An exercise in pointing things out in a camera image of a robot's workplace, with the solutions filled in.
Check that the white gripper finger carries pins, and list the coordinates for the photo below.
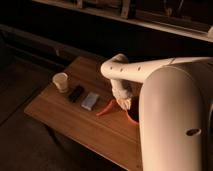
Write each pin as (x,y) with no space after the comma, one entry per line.
(125,104)

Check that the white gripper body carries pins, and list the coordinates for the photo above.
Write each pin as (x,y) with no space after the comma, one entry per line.
(121,89)

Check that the red ceramic bowl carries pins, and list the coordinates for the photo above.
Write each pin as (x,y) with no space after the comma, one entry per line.
(133,111)

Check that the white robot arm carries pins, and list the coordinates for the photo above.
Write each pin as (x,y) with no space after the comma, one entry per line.
(175,108)

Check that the red chili pepper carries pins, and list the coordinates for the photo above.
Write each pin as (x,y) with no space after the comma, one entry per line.
(108,108)

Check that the grey blue sponge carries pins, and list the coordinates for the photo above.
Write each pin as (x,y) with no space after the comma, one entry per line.
(90,101)

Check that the black rectangular block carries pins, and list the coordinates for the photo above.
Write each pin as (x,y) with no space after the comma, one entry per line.
(76,93)

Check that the white paper cup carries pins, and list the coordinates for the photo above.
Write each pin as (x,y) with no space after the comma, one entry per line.
(60,80)

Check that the wooden shelf rail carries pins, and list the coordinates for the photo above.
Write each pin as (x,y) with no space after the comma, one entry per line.
(160,26)

